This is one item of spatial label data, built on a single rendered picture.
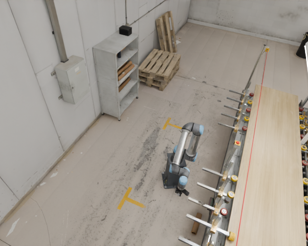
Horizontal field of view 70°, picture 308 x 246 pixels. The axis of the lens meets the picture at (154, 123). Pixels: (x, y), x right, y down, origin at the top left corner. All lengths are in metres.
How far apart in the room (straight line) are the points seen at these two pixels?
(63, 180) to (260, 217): 2.93
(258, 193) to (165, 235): 1.41
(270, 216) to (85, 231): 2.40
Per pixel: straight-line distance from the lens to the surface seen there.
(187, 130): 2.68
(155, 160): 4.07
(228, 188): 3.30
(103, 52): 3.93
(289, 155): 3.70
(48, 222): 3.76
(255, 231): 2.84
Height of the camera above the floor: 3.31
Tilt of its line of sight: 45 degrees down
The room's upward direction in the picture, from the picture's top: 5 degrees clockwise
